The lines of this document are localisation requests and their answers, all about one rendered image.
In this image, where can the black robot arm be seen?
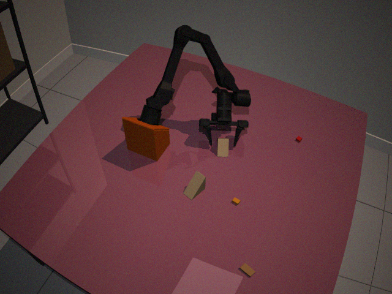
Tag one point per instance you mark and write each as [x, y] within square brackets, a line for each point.
[151, 112]

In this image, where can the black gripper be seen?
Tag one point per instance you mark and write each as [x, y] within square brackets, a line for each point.
[224, 113]

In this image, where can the olive triangular block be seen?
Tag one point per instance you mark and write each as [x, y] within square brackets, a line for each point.
[222, 147]
[196, 186]

